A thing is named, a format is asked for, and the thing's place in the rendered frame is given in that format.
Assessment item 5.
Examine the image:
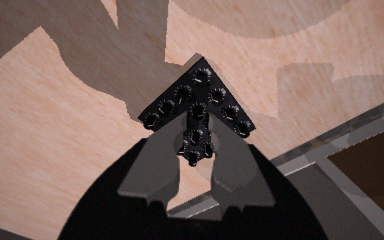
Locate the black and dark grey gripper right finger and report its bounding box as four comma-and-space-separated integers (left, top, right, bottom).
206, 112, 328, 240

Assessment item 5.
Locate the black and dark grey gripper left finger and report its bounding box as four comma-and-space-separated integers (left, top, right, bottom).
57, 111, 190, 240

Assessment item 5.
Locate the black knob box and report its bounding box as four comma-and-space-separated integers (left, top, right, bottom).
138, 57, 256, 167

